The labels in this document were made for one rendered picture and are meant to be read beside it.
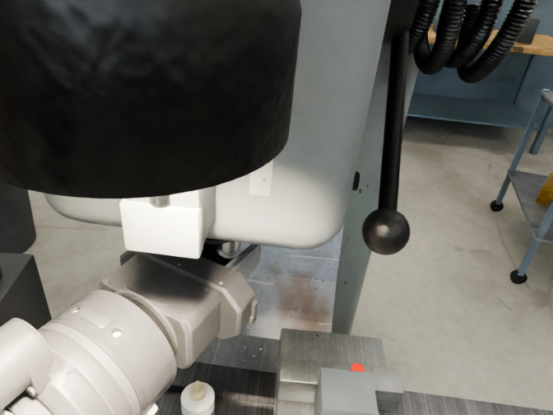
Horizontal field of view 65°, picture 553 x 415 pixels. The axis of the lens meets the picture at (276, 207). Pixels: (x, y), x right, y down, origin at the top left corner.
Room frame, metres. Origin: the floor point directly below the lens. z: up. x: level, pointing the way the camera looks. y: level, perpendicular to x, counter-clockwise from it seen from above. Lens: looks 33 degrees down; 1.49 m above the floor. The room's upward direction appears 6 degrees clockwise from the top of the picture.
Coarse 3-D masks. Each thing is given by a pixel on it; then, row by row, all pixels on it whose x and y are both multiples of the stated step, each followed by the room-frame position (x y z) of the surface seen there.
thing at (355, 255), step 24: (384, 48) 0.66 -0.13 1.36; (384, 72) 0.66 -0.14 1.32; (408, 72) 0.66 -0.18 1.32; (384, 96) 0.66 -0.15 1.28; (408, 96) 0.67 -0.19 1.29; (384, 120) 0.66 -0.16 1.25; (360, 168) 0.66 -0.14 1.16; (360, 192) 0.66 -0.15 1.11; (360, 216) 0.66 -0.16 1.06; (360, 240) 0.66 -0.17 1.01; (360, 264) 0.66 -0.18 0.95; (336, 288) 0.66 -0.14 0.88; (360, 288) 0.67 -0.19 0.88; (336, 312) 0.66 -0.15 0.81
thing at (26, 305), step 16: (0, 256) 0.40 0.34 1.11; (16, 256) 0.41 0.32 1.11; (32, 256) 0.41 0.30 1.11; (0, 272) 0.37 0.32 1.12; (16, 272) 0.38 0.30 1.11; (32, 272) 0.40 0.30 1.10; (0, 288) 0.35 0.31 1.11; (16, 288) 0.36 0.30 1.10; (32, 288) 0.39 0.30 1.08; (0, 304) 0.33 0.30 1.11; (16, 304) 0.36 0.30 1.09; (32, 304) 0.38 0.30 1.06; (0, 320) 0.32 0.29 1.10; (32, 320) 0.37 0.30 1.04; (48, 320) 0.40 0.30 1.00
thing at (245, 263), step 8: (248, 248) 0.31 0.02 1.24; (256, 248) 0.31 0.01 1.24; (240, 256) 0.29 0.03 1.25; (248, 256) 0.29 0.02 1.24; (256, 256) 0.31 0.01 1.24; (232, 264) 0.28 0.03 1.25; (240, 264) 0.28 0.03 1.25; (248, 264) 0.29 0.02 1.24; (256, 264) 0.31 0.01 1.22; (240, 272) 0.28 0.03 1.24; (248, 272) 0.29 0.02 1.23
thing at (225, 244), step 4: (208, 240) 0.28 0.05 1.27; (212, 240) 0.28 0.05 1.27; (216, 240) 0.28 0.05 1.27; (220, 240) 0.28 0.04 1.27; (224, 240) 0.28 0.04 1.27; (228, 240) 0.28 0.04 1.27; (204, 244) 0.28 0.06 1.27; (208, 244) 0.28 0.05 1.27; (212, 244) 0.28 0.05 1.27; (216, 244) 0.28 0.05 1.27; (220, 244) 0.28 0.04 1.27; (224, 244) 0.28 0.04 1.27; (228, 244) 0.28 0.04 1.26; (232, 244) 0.29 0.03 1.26; (236, 244) 0.29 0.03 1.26; (204, 248) 0.28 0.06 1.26; (208, 248) 0.28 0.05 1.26; (212, 248) 0.28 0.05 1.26; (216, 248) 0.28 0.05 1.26; (220, 248) 0.28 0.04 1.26; (224, 248) 0.28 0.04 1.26; (228, 248) 0.28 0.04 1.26
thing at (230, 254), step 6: (234, 246) 0.29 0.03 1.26; (240, 246) 0.30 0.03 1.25; (204, 252) 0.28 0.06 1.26; (210, 252) 0.28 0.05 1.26; (216, 252) 0.28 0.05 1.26; (222, 252) 0.28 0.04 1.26; (228, 252) 0.28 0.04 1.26; (234, 252) 0.29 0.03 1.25; (240, 252) 0.30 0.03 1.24; (210, 258) 0.28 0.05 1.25; (216, 258) 0.28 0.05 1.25; (222, 258) 0.28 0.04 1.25; (228, 258) 0.28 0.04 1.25; (234, 258) 0.29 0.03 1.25; (222, 264) 0.28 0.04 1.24
